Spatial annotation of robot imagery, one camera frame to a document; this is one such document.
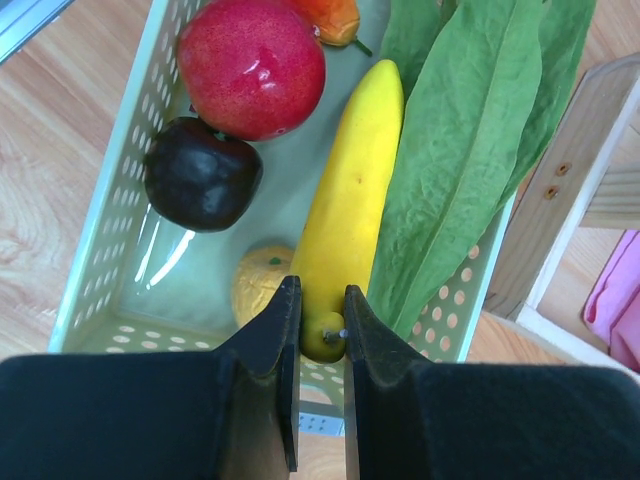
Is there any green plush vegetable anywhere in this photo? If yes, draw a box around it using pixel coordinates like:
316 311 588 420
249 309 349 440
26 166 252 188
367 1 595 337

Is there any dark purple plush fruit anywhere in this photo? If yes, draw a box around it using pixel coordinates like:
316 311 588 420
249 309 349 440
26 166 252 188
144 116 263 232

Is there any yellow plush fruit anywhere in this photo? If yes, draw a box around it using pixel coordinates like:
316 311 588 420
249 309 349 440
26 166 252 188
231 245 294 328

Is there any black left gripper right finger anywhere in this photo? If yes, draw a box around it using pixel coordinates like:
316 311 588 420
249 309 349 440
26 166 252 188
344 286 639 479

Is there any red orange plush pepper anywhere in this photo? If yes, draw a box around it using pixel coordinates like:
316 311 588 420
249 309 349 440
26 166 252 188
291 0 372 57

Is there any red plush fruit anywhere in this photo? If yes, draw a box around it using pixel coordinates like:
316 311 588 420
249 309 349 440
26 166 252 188
177 1 326 141

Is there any pink t-shirt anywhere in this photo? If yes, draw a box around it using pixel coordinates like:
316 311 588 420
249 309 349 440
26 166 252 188
582 230 640 373

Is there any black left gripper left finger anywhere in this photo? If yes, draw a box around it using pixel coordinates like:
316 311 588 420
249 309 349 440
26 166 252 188
1 277 301 479

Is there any yellow plush banana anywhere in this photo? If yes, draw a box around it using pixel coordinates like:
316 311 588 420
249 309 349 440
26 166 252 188
290 59 404 363

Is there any wooden clothes rack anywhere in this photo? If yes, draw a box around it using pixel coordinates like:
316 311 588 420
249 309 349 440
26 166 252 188
484 54 639 374

